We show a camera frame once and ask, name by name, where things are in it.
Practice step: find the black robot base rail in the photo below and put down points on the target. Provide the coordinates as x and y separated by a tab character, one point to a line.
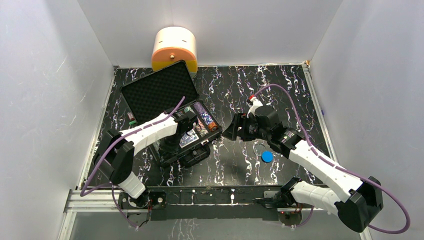
212	202

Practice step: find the blue poker card deck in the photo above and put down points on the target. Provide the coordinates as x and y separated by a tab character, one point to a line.
187	139

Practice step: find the orange blue chip stack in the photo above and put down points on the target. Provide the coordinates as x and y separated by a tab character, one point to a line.
201	129

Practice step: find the clear acrylic dealer button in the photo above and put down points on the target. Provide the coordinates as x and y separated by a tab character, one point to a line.
259	149

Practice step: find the blue round button chip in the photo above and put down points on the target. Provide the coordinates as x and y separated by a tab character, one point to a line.
267	157

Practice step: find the white and orange cylinder box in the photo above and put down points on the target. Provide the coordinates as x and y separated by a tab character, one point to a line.
172	44

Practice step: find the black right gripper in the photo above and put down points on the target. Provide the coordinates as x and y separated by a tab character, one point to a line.
231	132

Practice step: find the dark blue chip stack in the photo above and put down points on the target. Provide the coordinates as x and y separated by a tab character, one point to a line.
208	120

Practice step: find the small red green object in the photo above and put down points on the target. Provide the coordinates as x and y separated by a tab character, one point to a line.
132	119

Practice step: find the black poker set case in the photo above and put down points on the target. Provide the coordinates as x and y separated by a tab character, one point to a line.
159	92

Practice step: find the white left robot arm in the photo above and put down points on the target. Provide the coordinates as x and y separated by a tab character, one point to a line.
114	156

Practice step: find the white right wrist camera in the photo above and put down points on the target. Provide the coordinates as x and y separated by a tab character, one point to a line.
253	103

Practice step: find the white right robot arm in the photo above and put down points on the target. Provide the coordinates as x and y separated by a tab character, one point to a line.
356	202

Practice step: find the purple chip stack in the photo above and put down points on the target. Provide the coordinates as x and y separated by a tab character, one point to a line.
200	109

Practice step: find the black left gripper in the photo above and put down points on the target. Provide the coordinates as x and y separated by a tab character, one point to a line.
171	144

